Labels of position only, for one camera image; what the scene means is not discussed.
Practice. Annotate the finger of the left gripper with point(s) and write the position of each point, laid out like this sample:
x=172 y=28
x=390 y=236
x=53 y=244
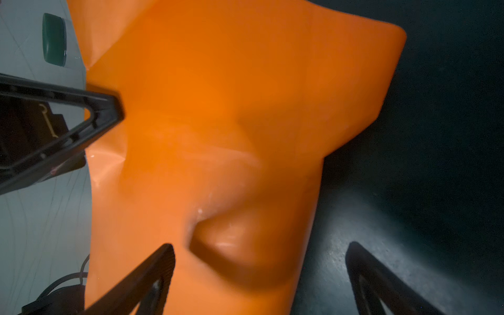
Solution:
x=46 y=128

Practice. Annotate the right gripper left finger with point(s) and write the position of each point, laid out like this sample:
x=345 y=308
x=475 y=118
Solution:
x=144 y=290

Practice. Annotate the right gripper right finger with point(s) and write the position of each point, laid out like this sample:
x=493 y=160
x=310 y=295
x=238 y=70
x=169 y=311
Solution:
x=375 y=286

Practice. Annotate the orange wrapping paper sheet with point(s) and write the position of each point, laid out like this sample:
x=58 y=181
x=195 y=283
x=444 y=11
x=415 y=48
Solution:
x=230 y=109

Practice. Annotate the green lidded glass jar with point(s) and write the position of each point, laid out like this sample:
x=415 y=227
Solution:
x=54 y=39

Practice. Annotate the green table mat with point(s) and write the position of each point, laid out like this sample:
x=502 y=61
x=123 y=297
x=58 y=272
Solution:
x=422 y=187

